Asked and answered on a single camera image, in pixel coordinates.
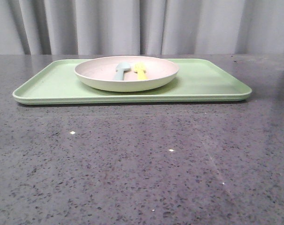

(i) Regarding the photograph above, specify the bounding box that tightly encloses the grey pleated curtain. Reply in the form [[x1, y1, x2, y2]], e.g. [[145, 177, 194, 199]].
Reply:
[[0, 0, 284, 55]]

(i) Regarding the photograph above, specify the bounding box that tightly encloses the light blue plastic spoon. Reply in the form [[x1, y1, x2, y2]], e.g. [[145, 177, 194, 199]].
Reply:
[[113, 62, 131, 81]]

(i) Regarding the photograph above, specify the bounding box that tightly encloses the cream round plate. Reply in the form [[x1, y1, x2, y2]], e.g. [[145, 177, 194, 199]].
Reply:
[[74, 56, 179, 92]]

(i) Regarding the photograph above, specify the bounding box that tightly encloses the yellow plastic fork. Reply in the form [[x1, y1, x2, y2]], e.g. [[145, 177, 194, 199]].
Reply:
[[134, 62, 147, 80]]

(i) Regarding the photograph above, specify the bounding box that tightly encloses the light green rectangular tray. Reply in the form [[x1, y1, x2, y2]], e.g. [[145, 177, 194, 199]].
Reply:
[[13, 59, 252, 105]]

